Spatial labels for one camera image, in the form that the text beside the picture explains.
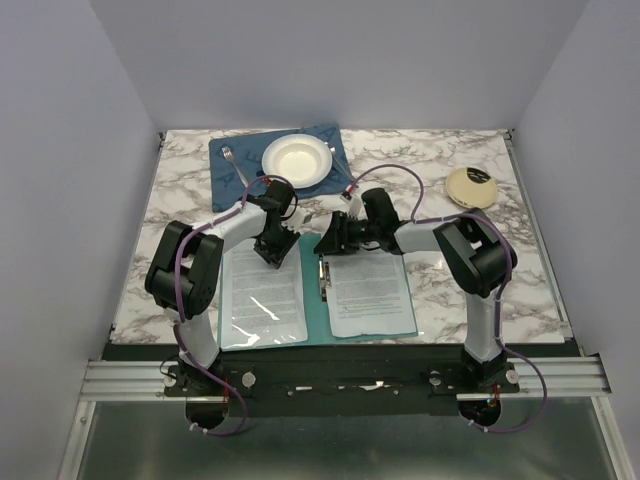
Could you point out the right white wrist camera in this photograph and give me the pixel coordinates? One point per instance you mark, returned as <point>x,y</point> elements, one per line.
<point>353,203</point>

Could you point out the metal folder clip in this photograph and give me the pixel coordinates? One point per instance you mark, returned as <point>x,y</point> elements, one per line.
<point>324,278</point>

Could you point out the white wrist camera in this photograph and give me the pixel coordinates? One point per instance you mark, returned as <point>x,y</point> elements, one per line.
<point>353,203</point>
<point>298,219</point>

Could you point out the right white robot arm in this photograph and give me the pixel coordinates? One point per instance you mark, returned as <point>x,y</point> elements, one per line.
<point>480,260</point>

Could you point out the single printed paper sheet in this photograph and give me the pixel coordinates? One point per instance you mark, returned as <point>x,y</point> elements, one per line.
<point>260,306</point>

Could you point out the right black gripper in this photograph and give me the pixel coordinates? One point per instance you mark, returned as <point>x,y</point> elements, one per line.
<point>333,242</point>

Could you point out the silver spoon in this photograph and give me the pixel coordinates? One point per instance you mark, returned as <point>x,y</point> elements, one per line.
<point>340,160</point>

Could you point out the white round bowl plate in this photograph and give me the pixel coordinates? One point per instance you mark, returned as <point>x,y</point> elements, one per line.
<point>304,160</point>

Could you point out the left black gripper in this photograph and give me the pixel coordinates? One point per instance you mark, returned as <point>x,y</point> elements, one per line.
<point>277,255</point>

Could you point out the aluminium rail frame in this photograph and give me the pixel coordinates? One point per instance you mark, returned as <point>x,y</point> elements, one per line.
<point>546,372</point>

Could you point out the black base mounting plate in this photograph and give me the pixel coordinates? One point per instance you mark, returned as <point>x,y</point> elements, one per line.
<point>314,381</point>

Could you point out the silver fork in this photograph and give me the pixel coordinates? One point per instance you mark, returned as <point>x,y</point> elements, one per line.
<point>230,158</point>

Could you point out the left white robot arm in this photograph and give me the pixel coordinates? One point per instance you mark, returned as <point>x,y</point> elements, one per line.
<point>183,279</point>

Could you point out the printed paper sheets stack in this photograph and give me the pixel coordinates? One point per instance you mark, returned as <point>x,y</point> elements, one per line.
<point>368,295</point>

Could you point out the beige small dish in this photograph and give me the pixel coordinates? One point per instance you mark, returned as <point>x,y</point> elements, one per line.
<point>470,187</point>

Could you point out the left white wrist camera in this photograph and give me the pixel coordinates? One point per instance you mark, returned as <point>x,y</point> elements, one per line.
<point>298,219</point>

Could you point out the teal paper folder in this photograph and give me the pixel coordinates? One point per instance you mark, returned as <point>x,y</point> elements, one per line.
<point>316,311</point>

